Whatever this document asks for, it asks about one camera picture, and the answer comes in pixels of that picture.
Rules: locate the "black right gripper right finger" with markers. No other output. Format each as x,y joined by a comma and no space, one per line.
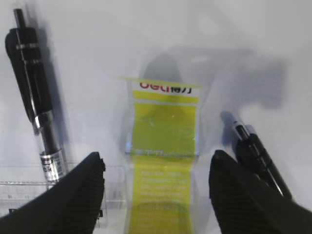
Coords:
243,204

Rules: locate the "yellow waste paper packaging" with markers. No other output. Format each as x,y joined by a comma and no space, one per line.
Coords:
162,146

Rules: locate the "clear plastic ruler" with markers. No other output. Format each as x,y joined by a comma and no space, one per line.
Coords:
19,185

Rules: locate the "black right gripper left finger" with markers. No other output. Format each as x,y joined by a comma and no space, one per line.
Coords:
71,206

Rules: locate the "black gel pen middle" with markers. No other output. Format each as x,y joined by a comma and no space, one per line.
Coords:
22,48

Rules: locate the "black gel pen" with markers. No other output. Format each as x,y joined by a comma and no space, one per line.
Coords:
22,48
251,154

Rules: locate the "black gel pen right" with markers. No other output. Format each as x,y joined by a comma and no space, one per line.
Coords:
251,154

